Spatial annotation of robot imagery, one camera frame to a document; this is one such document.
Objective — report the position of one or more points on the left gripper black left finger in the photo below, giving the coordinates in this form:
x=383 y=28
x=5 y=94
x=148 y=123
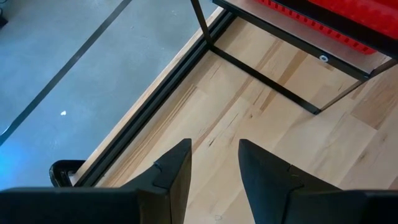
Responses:
x=168 y=186

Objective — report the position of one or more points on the black rounded clamp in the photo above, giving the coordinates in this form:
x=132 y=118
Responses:
x=57 y=174

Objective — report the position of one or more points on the black table edge rail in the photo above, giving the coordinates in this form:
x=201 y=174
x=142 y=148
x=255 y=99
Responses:
x=161 y=93

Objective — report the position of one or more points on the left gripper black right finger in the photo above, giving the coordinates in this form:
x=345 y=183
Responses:
x=267 y=186

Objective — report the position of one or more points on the red plastic slotted basket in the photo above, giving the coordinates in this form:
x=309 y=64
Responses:
x=342 y=39

